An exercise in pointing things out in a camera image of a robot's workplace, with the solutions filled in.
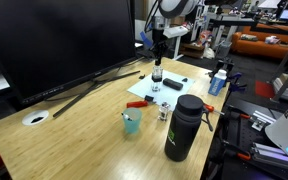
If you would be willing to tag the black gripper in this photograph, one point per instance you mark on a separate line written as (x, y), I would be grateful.
(158, 45)

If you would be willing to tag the small silver lid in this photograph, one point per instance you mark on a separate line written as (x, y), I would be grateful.
(157, 66)

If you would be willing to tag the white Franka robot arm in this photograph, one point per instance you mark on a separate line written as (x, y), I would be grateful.
(284, 130)

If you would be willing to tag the short crystal column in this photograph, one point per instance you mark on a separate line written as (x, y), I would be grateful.
(164, 111)

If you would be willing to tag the small black foam piece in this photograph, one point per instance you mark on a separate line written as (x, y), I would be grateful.
(141, 77)

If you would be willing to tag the black whiteboard eraser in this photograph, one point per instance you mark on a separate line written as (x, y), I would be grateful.
(172, 84)

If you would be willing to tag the black foam wedge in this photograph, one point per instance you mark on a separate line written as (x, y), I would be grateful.
(184, 79)

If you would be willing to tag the grey panel with blue tape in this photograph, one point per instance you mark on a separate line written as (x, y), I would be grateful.
(140, 30)

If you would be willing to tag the white whiteboard sheet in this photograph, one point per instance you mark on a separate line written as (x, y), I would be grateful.
(170, 95)

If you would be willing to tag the square black foam piece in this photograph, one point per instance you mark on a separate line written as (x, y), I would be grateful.
(149, 98)

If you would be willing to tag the cardboard box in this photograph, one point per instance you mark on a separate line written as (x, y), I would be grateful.
(179, 22)

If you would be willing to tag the white plastic bag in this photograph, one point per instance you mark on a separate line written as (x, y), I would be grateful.
(209, 53)

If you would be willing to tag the blue white plastic bottle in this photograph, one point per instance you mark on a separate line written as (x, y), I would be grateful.
(216, 85)

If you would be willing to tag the black white marker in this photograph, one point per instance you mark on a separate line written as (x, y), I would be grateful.
(126, 117)

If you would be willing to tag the grey waste bin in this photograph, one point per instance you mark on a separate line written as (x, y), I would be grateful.
(223, 50)

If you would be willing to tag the teal plastic cup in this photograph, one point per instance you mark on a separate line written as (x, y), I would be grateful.
(132, 125)

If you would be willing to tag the black water bottle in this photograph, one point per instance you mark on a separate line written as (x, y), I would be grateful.
(182, 133)

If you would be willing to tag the blue spring clamp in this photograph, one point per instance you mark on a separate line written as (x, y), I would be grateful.
(235, 76)
(238, 88)

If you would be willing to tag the black monitor stand legs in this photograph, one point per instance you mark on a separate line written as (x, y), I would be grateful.
(74, 101)

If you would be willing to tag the orange sofa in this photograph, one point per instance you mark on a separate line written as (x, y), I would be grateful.
(260, 46)

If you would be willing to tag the black optical breadboard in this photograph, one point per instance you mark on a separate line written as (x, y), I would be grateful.
(237, 133)

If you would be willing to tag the large black monitor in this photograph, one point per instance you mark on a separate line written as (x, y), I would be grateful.
(50, 43)

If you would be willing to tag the red floor mat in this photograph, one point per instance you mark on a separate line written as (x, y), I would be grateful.
(264, 89)

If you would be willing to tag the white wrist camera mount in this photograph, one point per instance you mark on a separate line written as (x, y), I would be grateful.
(177, 31)

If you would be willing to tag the silver metal bracket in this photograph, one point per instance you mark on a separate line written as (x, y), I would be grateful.
(262, 120)

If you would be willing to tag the aluminium extrusion rail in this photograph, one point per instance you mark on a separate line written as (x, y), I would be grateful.
(267, 153)

